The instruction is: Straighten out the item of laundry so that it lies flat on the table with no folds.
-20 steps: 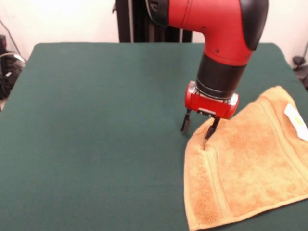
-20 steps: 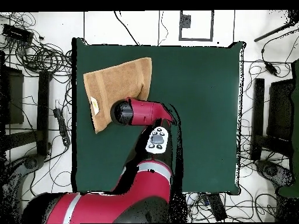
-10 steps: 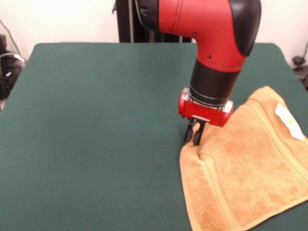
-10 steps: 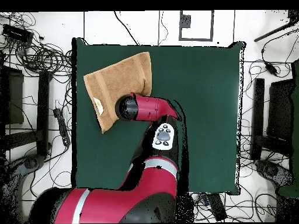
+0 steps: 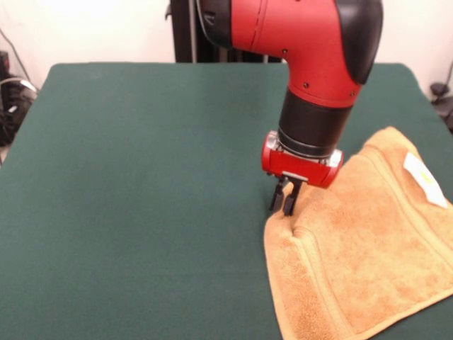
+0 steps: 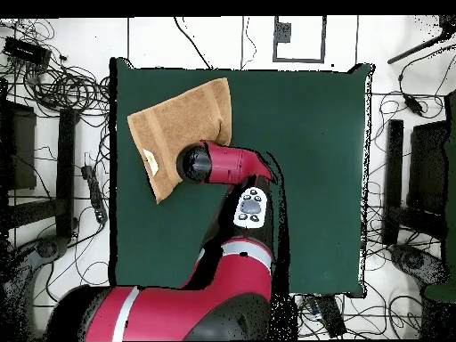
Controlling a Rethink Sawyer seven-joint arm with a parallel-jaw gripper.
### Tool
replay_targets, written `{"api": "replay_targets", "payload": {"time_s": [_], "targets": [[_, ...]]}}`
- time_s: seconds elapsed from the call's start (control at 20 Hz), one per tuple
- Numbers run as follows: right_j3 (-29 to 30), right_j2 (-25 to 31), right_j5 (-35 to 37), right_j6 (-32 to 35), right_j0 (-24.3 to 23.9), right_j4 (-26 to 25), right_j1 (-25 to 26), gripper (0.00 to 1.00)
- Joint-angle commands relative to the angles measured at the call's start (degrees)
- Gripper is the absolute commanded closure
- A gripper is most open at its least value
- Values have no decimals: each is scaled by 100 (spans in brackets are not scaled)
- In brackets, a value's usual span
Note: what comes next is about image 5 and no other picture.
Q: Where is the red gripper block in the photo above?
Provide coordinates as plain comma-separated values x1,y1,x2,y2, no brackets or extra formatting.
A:
260,130,344,189

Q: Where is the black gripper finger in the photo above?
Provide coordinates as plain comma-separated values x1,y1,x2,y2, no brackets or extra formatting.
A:
282,180,304,217
270,175,288,213

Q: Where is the tan terry towel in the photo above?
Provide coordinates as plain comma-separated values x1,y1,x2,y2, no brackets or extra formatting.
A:
263,126,453,340

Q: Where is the dark green table cloth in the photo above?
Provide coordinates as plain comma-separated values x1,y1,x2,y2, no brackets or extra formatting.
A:
0,62,453,340

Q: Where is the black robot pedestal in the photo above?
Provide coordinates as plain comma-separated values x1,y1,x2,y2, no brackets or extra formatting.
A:
164,0,287,64

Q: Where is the grey cable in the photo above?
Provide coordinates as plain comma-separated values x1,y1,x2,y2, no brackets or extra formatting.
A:
0,27,38,95

